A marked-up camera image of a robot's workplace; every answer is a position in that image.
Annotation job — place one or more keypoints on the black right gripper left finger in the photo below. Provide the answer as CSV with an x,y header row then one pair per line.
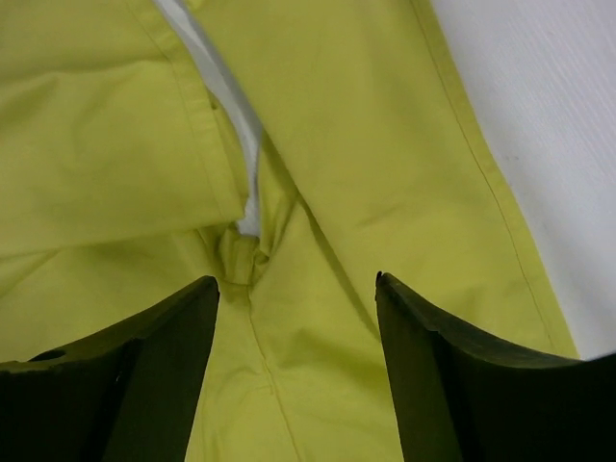
x,y
126,393

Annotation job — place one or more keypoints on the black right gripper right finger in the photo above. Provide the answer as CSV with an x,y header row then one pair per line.
x,y
463,394

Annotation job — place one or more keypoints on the yellow trousers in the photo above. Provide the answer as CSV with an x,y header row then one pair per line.
x,y
290,149

